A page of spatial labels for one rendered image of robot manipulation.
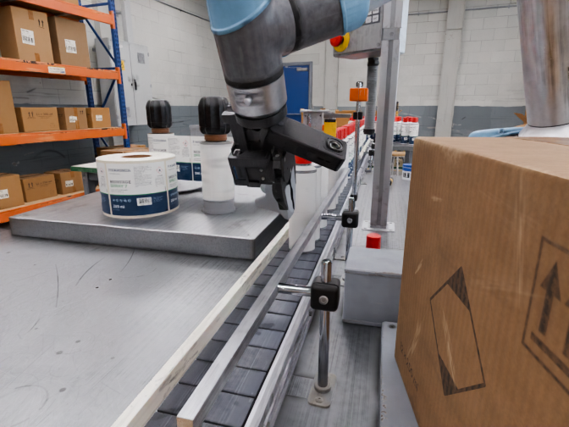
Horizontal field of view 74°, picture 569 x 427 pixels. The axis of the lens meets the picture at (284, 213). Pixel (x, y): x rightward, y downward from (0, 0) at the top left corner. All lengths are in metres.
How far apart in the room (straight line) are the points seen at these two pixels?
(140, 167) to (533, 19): 0.84
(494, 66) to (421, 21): 1.67
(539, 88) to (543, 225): 0.57
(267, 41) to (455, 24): 8.30
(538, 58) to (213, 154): 0.69
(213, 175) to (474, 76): 7.93
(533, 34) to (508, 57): 8.00
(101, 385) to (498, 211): 0.46
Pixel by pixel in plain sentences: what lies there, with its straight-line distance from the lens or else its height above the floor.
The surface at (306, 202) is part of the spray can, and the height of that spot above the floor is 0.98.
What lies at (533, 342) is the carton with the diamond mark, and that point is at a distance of 0.23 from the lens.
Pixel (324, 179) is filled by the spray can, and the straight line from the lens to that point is 0.84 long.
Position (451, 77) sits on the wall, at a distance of 8.60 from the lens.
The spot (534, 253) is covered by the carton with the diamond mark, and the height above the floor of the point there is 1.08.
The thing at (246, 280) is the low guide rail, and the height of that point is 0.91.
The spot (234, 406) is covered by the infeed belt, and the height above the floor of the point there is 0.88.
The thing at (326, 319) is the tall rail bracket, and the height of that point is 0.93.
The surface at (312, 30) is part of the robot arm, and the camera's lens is 0.49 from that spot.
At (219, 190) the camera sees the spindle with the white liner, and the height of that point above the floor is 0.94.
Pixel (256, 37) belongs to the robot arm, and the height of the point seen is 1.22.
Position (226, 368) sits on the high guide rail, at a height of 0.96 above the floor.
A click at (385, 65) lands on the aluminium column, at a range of 1.02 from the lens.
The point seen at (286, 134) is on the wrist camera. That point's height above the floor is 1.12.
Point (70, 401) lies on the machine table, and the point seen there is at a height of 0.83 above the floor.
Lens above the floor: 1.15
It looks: 16 degrees down
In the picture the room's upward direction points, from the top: straight up
